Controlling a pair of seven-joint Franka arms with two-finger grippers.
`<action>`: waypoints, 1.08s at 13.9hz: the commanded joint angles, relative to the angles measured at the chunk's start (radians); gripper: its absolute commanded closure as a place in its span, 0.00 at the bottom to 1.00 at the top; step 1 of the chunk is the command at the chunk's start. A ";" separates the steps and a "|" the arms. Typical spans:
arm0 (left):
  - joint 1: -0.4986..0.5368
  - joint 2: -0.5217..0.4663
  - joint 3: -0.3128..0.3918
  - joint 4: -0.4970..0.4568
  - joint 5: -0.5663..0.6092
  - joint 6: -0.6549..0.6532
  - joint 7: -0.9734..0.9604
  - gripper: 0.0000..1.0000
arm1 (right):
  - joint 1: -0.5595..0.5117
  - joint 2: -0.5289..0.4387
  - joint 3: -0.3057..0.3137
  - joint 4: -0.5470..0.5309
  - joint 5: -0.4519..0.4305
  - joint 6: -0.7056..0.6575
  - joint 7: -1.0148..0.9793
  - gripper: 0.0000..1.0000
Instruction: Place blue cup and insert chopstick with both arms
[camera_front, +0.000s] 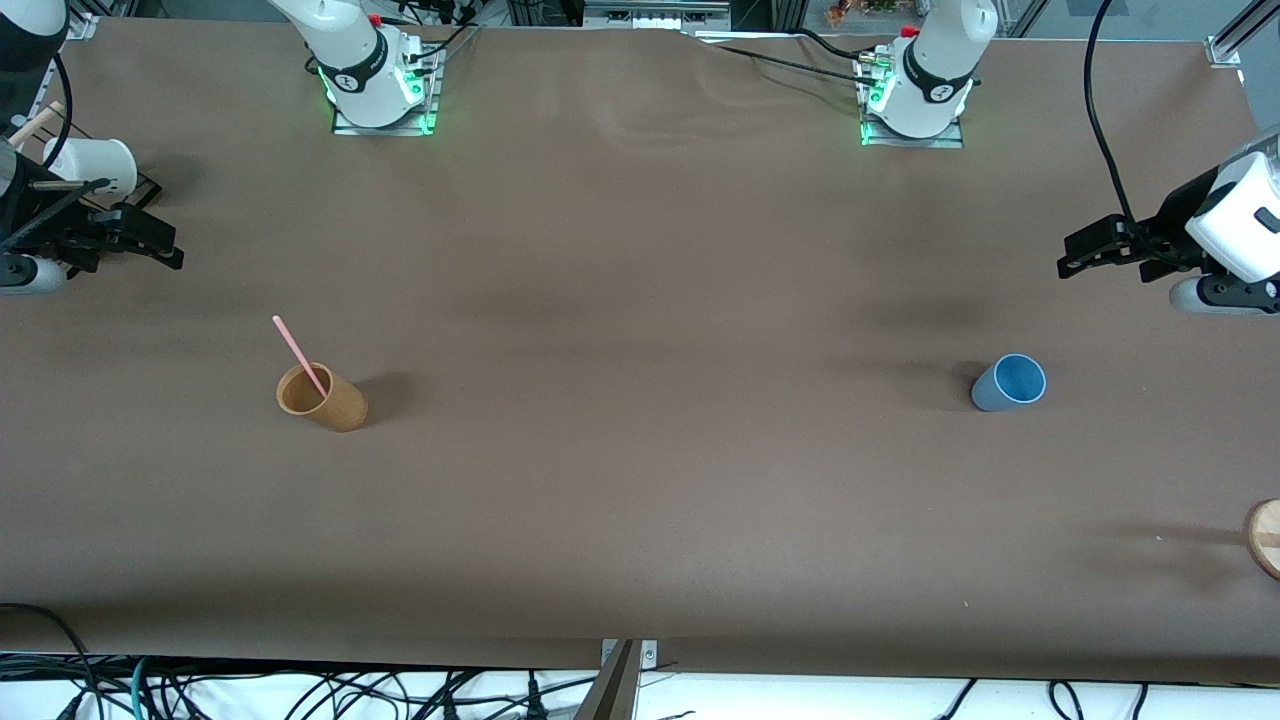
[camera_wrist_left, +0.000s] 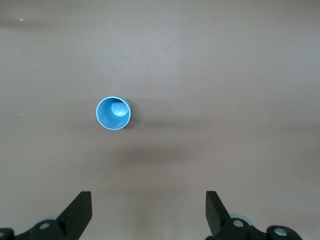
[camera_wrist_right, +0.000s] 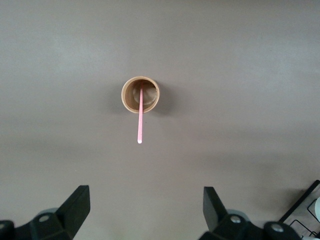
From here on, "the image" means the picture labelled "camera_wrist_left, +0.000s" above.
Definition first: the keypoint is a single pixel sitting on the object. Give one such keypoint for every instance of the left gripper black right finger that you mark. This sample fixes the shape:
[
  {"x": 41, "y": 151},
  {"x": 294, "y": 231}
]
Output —
[{"x": 216, "y": 217}]

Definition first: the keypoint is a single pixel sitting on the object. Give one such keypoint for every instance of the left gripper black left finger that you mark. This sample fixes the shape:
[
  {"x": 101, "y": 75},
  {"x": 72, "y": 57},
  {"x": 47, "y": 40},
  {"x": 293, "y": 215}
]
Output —
[{"x": 77, "y": 215}]

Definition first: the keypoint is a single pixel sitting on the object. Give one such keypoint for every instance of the blue plastic cup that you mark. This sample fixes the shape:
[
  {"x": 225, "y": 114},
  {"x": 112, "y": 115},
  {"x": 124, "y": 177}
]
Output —
[{"x": 110, "y": 117}]

